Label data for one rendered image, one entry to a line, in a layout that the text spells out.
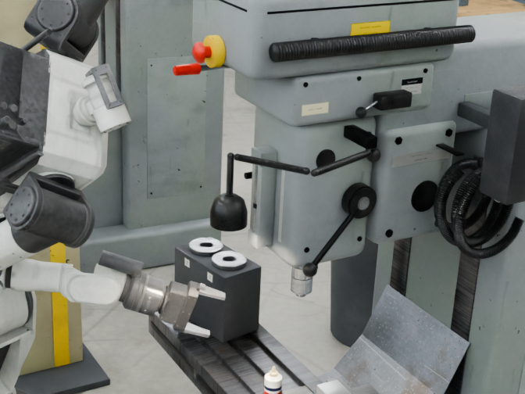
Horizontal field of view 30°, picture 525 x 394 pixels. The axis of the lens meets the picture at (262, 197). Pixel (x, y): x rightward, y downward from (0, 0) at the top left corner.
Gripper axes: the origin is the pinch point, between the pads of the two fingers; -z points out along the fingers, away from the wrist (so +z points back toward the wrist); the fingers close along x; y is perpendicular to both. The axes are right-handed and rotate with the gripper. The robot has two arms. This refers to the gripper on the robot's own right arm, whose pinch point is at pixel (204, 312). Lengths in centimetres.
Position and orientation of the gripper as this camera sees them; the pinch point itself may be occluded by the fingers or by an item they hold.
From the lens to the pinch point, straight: 224.2
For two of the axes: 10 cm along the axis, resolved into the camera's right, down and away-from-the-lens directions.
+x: 3.6, -8.5, -3.9
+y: -0.3, -4.2, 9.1
